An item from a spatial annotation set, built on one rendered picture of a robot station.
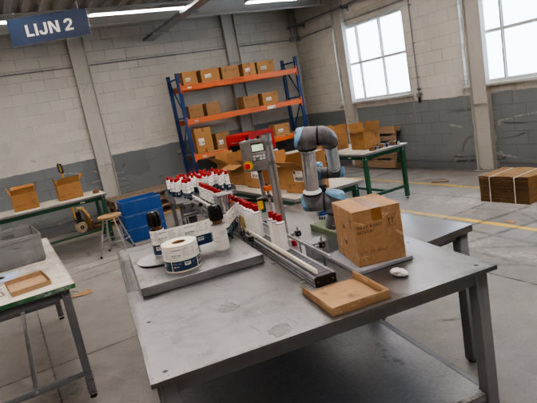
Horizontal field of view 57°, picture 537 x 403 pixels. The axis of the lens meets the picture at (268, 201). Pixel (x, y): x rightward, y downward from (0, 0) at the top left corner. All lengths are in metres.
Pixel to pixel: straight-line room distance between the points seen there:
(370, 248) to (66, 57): 8.67
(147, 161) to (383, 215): 8.49
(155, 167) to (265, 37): 3.89
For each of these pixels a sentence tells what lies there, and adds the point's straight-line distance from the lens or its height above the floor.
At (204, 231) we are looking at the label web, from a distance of 3.04.
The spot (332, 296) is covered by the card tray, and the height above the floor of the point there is 0.83.
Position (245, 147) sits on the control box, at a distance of 3.04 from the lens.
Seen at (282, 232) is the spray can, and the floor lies 0.99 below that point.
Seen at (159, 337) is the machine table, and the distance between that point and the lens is 2.17.
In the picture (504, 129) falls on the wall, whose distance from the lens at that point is 8.42.
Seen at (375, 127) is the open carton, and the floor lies 1.06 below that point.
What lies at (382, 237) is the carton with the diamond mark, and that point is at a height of 0.97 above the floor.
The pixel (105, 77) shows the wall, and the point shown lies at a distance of 10.47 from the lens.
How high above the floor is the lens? 1.69
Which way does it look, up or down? 11 degrees down
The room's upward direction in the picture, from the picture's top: 11 degrees counter-clockwise
